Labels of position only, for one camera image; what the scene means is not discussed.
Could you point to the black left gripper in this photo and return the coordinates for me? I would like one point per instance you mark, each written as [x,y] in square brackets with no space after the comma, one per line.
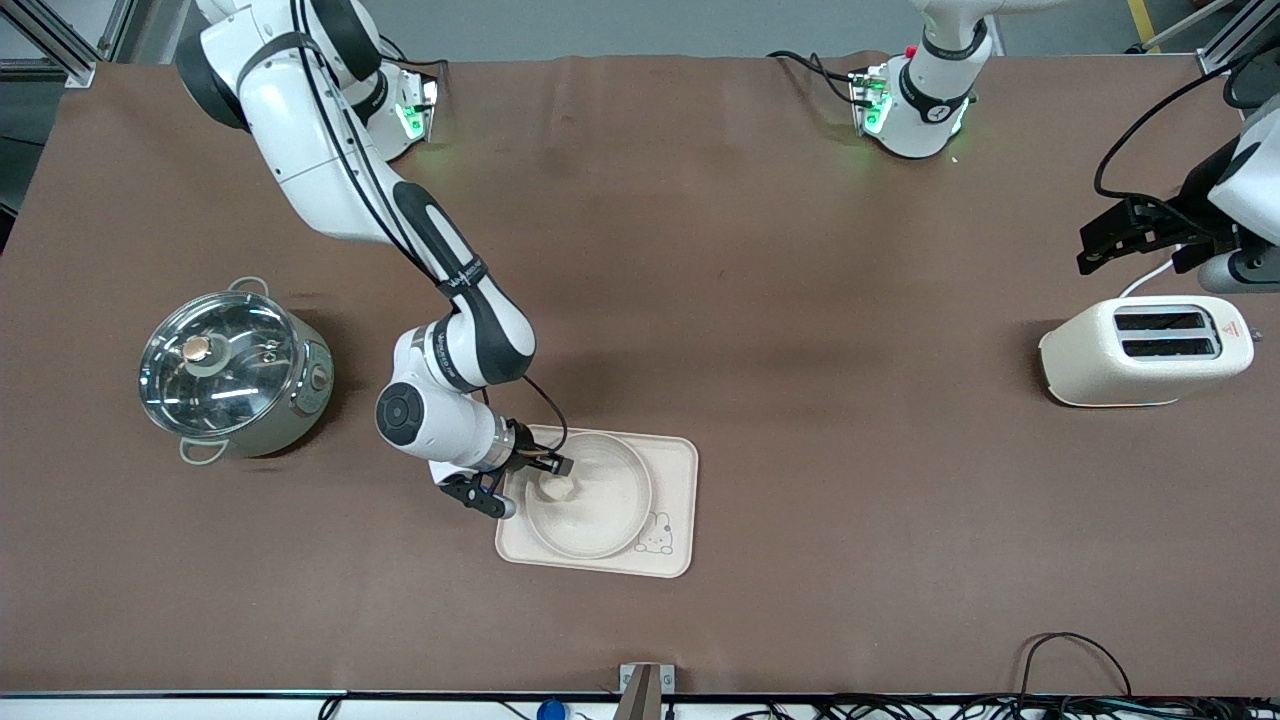
[1168,226]

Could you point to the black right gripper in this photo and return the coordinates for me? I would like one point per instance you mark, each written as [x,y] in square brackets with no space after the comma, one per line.
[526,452]

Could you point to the small pale bun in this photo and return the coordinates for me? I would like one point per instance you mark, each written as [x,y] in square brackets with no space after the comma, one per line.
[560,488]

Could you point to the round beige plate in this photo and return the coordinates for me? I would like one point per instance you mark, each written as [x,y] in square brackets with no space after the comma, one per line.
[605,510]

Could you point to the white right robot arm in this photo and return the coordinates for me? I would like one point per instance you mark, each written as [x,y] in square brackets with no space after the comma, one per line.
[300,120]

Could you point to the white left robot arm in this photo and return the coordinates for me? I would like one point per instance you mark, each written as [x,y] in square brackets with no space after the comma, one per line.
[925,95]

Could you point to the beige rabbit print tray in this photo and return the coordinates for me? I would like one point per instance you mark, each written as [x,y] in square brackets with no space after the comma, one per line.
[675,470]

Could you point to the cream two-slot toaster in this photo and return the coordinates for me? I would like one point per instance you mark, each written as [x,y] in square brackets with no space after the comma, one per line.
[1120,365]

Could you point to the blue round cap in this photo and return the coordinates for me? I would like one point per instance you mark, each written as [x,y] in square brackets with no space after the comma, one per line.
[551,711]

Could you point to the pale green electric pot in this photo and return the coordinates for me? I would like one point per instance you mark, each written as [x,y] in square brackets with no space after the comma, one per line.
[290,400]

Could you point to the glass pot lid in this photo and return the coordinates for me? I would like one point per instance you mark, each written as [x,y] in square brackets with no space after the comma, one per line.
[215,365]

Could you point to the aluminium frame profile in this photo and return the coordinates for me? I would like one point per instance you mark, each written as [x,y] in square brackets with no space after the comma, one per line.
[60,45]
[1215,62]

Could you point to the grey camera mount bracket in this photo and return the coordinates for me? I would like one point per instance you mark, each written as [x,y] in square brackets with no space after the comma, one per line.
[645,690]

